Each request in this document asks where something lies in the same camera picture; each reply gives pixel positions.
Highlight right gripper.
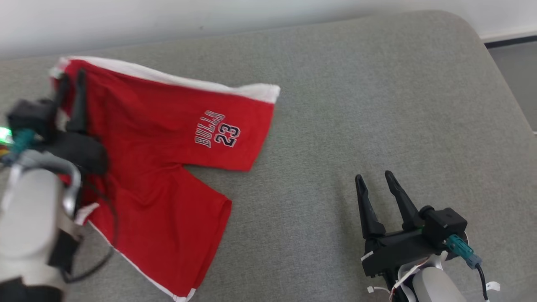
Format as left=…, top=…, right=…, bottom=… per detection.
left=355, top=170, right=441, bottom=277

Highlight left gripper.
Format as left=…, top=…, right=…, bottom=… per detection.
left=42, top=69, right=108, bottom=175

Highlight red basketball shorts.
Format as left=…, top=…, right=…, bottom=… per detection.
left=50, top=56, right=281, bottom=302

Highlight grey fabric sofa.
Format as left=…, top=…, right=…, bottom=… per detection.
left=0, top=10, right=537, bottom=302

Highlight white baseboard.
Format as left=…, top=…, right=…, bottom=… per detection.
left=480, top=26, right=537, bottom=43

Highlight teal cable connector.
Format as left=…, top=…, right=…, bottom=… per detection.
left=12, top=128, right=37, bottom=154
left=446, top=234, right=483, bottom=269

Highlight white right arm wires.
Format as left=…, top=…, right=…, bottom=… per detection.
left=366, top=252, right=447, bottom=302

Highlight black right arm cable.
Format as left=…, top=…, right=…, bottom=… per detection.
left=476, top=263, right=490, bottom=302

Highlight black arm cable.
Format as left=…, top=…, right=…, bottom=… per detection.
left=476, top=263, right=490, bottom=302
left=63, top=174, right=120, bottom=284

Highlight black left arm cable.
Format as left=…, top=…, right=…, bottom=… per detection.
left=63, top=174, right=120, bottom=284

